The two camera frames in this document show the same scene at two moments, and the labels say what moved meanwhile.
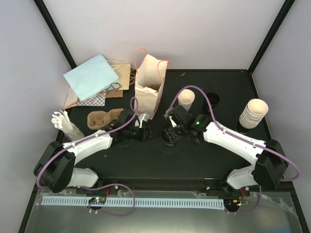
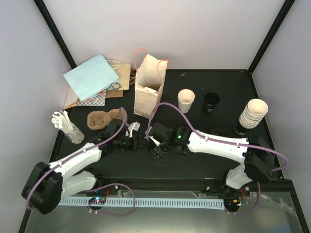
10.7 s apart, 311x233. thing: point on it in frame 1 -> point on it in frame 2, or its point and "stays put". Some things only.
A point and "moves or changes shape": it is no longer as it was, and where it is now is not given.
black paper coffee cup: (167, 142) moves or changes shape
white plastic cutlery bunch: (61, 121) stays put
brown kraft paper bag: (123, 72) stays put
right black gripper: (172, 136) -> (165, 154)
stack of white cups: (254, 112) stays put
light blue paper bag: (92, 78) stays put
